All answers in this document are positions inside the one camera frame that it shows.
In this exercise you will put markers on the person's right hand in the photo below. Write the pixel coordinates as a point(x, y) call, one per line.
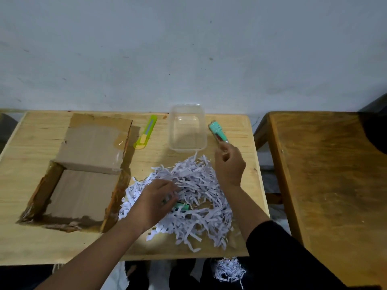
point(231, 169)

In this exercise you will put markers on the person's left hand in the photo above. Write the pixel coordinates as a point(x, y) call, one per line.
point(149, 205)

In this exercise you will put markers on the person's left fingers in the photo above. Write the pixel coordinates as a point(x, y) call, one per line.
point(169, 187)

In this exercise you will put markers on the person's right fingers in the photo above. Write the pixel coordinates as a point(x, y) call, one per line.
point(223, 154)

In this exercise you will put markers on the person's right forearm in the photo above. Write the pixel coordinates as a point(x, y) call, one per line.
point(260, 229)

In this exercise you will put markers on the person's left forearm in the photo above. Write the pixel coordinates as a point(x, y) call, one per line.
point(96, 253)

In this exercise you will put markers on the small teal green tool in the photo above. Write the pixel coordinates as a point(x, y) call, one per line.
point(182, 206)

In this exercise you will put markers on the pile of shredded white paper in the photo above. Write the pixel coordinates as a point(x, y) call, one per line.
point(202, 193)

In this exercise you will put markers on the clear plastic container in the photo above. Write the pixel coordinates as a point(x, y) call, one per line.
point(187, 129)

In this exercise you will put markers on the green yellow utility knife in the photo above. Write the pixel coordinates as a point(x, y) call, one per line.
point(145, 132)

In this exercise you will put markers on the open brown cardboard box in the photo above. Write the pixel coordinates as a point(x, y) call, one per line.
point(86, 172)

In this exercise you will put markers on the person's black trousers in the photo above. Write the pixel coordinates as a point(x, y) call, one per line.
point(193, 276)

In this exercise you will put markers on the small clump of shredded paper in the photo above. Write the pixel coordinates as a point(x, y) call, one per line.
point(228, 269)

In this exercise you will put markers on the white plastic bag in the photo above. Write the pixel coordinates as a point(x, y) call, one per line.
point(119, 279)

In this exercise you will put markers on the dark wooden table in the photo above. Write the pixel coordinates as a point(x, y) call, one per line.
point(329, 190)

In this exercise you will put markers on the black object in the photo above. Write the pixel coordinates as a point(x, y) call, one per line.
point(376, 126)

